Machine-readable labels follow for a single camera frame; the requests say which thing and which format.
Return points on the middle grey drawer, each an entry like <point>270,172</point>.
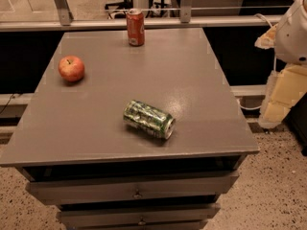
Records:
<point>139,216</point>

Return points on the red coke can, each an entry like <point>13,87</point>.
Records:
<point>135,27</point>

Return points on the grey drawer cabinet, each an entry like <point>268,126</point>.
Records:
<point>131,138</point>

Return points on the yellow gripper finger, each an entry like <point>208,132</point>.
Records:
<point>284,90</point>
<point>267,40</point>

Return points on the red apple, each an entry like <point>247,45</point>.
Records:
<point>71,68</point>

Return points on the green soda can lying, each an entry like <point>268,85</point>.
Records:
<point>156,122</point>

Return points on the grey drawer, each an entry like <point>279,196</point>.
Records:
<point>132,188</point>
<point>139,216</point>

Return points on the top grey drawer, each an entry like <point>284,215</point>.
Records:
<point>132,188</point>

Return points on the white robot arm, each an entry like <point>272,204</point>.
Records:
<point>291,35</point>

